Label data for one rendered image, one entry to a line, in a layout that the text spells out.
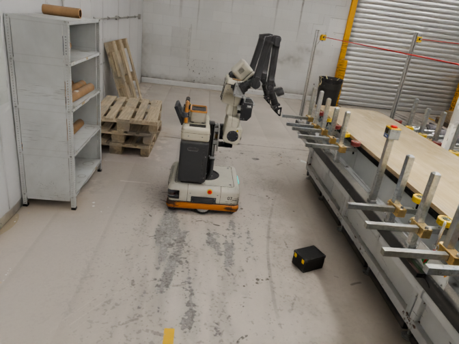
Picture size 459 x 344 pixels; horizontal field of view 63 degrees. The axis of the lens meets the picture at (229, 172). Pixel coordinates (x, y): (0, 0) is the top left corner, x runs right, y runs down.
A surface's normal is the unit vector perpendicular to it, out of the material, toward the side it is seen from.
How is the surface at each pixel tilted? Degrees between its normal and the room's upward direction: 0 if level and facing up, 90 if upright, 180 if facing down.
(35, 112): 90
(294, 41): 90
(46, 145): 90
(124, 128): 90
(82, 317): 0
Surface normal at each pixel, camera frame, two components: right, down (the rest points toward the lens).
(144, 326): 0.12, -0.92
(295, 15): 0.06, 0.39
